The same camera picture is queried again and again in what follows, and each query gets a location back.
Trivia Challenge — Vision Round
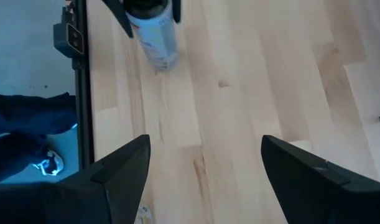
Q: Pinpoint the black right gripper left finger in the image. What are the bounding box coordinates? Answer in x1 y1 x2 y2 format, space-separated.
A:
0 134 152 224

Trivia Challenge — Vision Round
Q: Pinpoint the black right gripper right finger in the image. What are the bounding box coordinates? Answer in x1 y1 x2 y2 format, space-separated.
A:
261 134 380 224

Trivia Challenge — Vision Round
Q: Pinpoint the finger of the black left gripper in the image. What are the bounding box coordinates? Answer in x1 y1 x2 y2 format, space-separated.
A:
171 0 182 24
101 0 135 39

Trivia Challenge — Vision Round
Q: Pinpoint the Celsius Tropical Vibe can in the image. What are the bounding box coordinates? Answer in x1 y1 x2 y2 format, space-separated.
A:
124 0 180 72

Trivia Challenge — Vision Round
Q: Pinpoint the silver-top beverage can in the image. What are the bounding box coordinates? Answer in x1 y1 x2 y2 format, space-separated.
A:
133 203 154 224

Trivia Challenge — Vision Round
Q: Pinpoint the person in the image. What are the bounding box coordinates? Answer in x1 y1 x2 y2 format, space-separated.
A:
0 91 79 185

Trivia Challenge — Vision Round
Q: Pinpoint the black table-level camera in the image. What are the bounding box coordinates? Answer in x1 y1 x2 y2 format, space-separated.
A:
52 6 85 71

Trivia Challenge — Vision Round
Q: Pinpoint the black aluminium table frame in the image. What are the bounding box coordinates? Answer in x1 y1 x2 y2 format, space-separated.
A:
72 0 96 171

